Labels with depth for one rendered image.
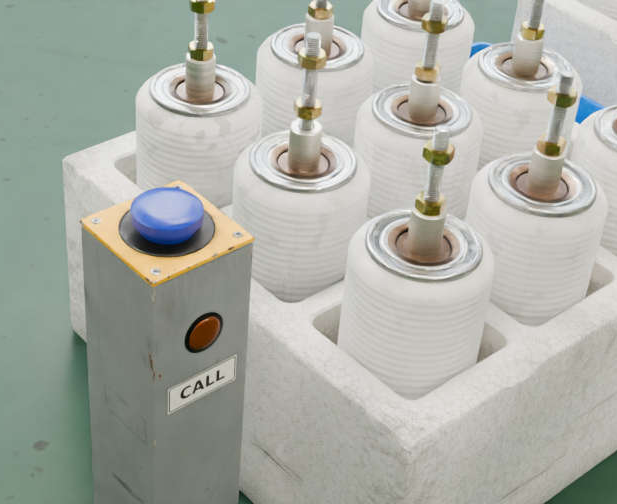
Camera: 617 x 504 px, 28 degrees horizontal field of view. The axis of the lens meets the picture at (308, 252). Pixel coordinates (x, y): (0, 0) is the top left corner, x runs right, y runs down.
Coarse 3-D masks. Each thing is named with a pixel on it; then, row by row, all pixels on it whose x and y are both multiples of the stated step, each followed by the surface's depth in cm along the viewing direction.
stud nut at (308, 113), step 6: (294, 102) 85; (300, 102) 84; (318, 102) 85; (294, 108) 85; (300, 108) 84; (306, 108) 84; (312, 108) 84; (318, 108) 84; (300, 114) 84; (306, 114) 84; (312, 114) 84; (318, 114) 84
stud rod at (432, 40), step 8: (432, 0) 88; (440, 0) 88; (432, 8) 88; (440, 8) 88; (432, 16) 89; (440, 16) 89; (432, 40) 90; (424, 48) 91; (432, 48) 90; (424, 56) 91; (432, 56) 90; (424, 64) 91; (432, 64) 91; (424, 80) 92; (432, 80) 92
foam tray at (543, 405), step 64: (576, 128) 107; (64, 192) 100; (128, 192) 95; (256, 320) 85; (320, 320) 86; (512, 320) 86; (576, 320) 87; (256, 384) 88; (320, 384) 82; (384, 384) 81; (448, 384) 81; (512, 384) 82; (576, 384) 89; (256, 448) 91; (320, 448) 84; (384, 448) 79; (448, 448) 80; (512, 448) 87; (576, 448) 96
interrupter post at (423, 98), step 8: (416, 80) 92; (440, 80) 92; (416, 88) 92; (424, 88) 91; (432, 88) 91; (416, 96) 92; (424, 96) 92; (432, 96) 92; (408, 104) 93; (416, 104) 92; (424, 104) 92; (432, 104) 92; (408, 112) 93; (416, 112) 93; (424, 112) 93; (432, 112) 93
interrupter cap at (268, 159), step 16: (256, 144) 88; (272, 144) 88; (288, 144) 89; (336, 144) 89; (256, 160) 87; (272, 160) 87; (320, 160) 88; (336, 160) 87; (352, 160) 87; (272, 176) 85; (288, 176) 85; (304, 176) 86; (320, 176) 86; (336, 176) 86; (352, 176) 86; (304, 192) 84; (320, 192) 85
